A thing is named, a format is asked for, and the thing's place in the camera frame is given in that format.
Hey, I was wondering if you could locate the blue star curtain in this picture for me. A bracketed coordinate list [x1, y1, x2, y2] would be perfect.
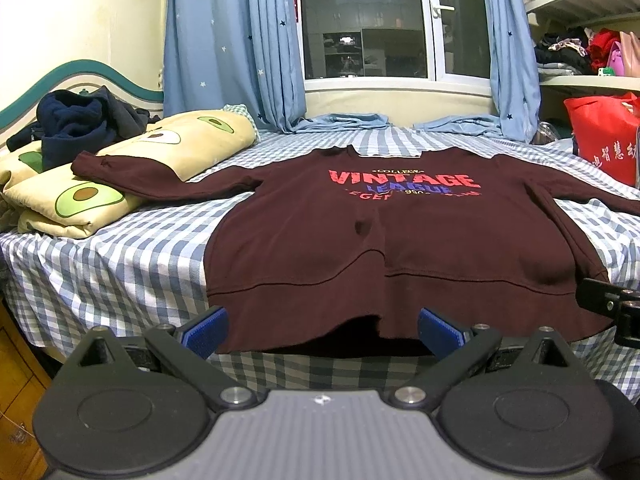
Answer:
[413, 0, 542, 144]
[163, 0, 306, 133]

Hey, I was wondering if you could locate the pink handbag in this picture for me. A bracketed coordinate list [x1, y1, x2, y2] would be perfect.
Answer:
[606, 32, 640, 78]

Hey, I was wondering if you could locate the clothes heap on shelf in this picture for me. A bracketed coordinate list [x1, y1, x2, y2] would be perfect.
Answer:
[534, 27, 620, 75]

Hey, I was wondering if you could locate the white framed window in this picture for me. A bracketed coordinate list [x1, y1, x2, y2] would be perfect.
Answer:
[296, 0, 490, 96]

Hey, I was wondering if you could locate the yellow avocado print pillow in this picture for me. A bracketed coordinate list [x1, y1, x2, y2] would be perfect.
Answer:
[1, 105, 259, 238]

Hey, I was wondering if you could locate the right blue star curtain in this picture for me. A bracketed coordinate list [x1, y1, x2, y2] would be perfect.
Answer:
[413, 0, 542, 144]

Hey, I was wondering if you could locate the left blue star curtain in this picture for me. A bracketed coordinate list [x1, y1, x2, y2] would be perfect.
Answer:
[163, 0, 306, 133]

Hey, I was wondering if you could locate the teal striped headboard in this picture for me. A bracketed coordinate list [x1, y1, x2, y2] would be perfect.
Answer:
[1, 60, 164, 129]

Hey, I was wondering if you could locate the red shopping bag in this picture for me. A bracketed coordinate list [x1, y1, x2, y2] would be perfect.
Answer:
[564, 92, 639, 188]

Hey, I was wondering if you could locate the blue white checkered bed sheet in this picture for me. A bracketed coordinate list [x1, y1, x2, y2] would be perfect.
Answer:
[1, 127, 639, 390]

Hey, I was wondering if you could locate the dark navy clothes pile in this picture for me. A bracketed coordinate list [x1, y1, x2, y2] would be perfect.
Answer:
[6, 86, 160, 170]

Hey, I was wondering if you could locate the white wall shelf unit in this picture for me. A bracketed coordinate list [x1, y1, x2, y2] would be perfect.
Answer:
[524, 0, 639, 120]

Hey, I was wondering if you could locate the maroon vintage print sweatshirt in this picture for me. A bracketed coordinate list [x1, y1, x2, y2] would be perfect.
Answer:
[70, 145, 640, 354]

